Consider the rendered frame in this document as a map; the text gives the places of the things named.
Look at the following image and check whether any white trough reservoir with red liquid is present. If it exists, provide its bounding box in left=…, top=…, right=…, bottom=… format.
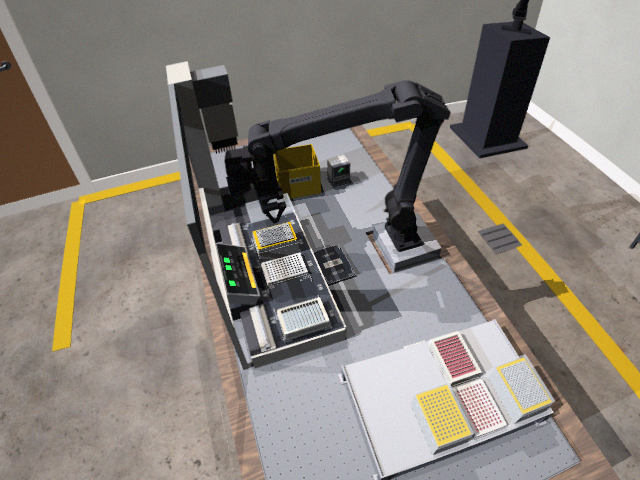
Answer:
left=428, top=331, right=481, bottom=387

